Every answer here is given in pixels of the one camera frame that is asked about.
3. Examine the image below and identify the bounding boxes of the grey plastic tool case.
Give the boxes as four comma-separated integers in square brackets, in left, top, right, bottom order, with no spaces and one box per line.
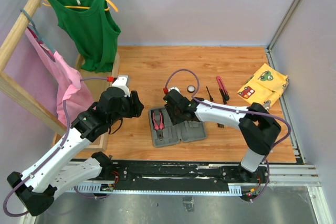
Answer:
[148,107,207,148]

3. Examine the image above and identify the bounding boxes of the pink handled pliers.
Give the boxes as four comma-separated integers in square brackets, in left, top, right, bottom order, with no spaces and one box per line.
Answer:
[152,110,164,140]

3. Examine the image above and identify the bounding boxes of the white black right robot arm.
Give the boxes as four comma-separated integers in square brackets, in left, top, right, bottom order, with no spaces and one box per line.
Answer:
[163,89,281,182]

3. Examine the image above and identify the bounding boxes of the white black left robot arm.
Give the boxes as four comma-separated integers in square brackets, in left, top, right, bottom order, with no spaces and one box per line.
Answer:
[7,86,144,216]

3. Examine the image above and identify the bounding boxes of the black electrical tape roll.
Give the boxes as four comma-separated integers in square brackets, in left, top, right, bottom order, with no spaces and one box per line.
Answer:
[187,85,196,93]

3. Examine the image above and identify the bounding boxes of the wooden clothes rack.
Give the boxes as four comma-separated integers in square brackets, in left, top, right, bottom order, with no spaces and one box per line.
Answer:
[0,0,120,152]

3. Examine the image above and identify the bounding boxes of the pink hex key set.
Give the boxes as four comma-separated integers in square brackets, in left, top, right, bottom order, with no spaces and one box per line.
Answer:
[217,123,225,128]

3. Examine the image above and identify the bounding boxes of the pink shirt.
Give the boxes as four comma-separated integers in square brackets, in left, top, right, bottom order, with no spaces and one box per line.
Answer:
[25,25,94,125]

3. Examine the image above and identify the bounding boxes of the pink utility knife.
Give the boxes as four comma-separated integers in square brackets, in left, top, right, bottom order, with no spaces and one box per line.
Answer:
[216,76,229,95]

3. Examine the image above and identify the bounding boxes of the grey clothes hanger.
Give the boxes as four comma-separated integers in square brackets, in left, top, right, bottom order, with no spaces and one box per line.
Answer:
[20,8,56,62]

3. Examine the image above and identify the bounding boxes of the yellow patterned cloth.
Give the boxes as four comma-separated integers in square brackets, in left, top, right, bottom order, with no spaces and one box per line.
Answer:
[237,63,289,111]

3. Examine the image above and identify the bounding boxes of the green tank top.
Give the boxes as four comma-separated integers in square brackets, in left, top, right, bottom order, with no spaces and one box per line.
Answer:
[47,0,121,73]

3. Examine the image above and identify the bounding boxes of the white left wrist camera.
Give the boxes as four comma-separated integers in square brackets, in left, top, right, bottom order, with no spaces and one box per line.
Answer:
[109,75,130,97]

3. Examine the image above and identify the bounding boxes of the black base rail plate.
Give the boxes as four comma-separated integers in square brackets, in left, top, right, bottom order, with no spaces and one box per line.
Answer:
[91,160,267,193]

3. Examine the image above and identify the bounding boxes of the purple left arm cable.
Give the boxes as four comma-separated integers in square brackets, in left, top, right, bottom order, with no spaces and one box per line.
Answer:
[3,76,116,217]

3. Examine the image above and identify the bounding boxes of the aluminium frame post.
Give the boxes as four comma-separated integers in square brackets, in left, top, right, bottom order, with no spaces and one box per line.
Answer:
[265,0,320,51]

